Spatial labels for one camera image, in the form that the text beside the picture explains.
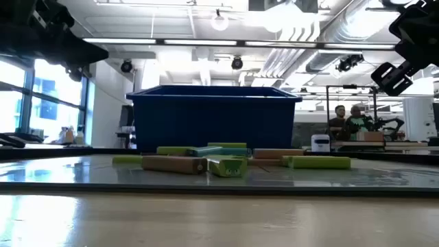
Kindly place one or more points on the dark monitor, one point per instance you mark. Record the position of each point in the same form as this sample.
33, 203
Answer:
126, 116

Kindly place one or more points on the clear bottle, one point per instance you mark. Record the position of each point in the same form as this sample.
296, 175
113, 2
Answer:
79, 138

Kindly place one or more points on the background black robot arm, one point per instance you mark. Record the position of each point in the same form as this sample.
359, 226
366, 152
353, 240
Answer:
394, 121

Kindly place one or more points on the black background rig frame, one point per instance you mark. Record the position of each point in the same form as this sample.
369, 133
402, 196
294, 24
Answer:
350, 86

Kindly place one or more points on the large window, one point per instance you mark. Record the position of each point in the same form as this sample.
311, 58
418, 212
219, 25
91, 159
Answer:
55, 89

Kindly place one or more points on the dark overhead box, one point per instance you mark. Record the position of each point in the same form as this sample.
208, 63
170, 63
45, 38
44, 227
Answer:
264, 5

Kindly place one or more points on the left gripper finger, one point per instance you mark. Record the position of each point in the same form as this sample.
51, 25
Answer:
79, 53

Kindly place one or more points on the background wooden table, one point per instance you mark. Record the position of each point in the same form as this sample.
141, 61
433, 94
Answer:
404, 145

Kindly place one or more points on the black curved bar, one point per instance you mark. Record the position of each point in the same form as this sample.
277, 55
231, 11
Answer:
13, 141

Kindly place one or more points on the person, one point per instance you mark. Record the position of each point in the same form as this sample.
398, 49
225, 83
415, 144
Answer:
337, 125
358, 123

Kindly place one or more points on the green wooden block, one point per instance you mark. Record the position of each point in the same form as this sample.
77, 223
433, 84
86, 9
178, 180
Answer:
228, 167
226, 145
173, 150
127, 159
285, 161
319, 162

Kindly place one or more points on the teal wooden block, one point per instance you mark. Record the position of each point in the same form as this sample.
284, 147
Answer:
236, 151
205, 151

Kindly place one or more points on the black ceiling spotlight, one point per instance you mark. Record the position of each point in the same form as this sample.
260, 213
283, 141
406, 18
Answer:
237, 63
348, 63
126, 66

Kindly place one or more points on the linear ceiling light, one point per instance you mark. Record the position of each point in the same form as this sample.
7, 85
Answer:
120, 41

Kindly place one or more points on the cardboard box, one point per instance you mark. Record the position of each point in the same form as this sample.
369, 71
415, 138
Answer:
370, 136

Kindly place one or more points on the blue plastic bin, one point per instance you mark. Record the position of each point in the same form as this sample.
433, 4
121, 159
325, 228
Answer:
212, 116

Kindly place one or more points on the white cabinet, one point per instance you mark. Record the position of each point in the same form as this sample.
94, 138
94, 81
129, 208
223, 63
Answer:
418, 120

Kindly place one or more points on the white plastic container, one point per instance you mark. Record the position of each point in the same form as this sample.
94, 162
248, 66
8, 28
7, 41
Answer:
320, 143

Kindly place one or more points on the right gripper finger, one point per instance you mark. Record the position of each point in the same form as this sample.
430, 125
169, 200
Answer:
394, 77

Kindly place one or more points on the globe pendant lamp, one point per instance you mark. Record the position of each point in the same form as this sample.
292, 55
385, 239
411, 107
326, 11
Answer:
219, 23

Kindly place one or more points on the orange bottle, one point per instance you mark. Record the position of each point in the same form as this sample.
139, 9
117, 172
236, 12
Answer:
69, 136

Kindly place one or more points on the grey slotted divider panel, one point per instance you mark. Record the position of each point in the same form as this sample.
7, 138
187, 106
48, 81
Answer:
68, 175

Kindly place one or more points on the natural wooden block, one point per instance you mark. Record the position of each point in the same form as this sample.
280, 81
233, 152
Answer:
264, 162
171, 165
278, 153

